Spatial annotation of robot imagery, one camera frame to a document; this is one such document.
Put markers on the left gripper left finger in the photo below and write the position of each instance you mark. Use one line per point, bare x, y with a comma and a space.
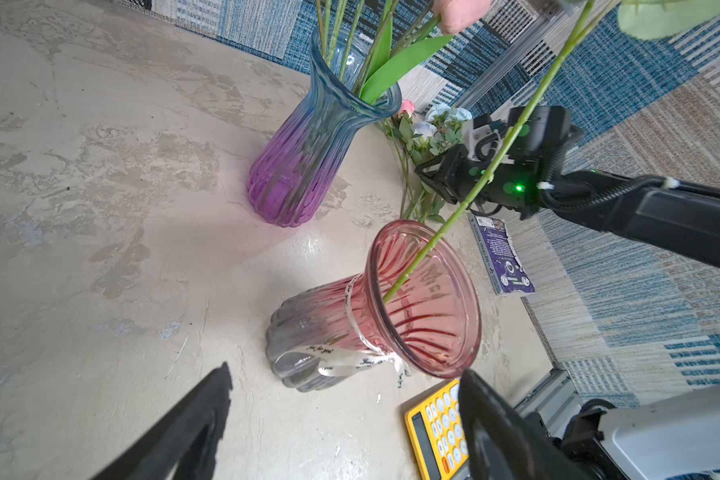
184, 442

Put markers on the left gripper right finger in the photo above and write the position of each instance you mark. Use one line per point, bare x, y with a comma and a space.
503, 445

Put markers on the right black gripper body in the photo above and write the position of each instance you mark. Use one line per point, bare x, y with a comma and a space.
535, 158

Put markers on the dark red glass vase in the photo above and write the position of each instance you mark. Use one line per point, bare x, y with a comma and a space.
432, 324

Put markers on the pink tulip bud stem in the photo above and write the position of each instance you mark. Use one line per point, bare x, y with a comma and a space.
389, 60

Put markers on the white rose stem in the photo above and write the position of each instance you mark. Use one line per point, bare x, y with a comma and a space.
662, 211

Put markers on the purple blue glass vase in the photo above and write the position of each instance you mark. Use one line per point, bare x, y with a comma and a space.
291, 177

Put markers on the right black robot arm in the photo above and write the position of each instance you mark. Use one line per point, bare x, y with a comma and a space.
664, 439

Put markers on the pile of artificial flowers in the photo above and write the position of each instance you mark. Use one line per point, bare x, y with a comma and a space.
416, 141

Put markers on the yellow calculator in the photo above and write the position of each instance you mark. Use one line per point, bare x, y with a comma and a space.
437, 435

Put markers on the purple packet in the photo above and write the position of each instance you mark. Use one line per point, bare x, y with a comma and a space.
507, 275

